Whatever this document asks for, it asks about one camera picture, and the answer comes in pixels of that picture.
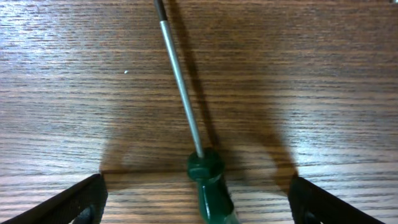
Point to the green handled screwdriver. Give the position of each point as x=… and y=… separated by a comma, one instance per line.
x=204, y=166

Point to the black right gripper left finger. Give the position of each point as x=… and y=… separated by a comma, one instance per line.
x=83, y=203

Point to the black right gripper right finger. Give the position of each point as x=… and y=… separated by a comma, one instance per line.
x=312, y=205

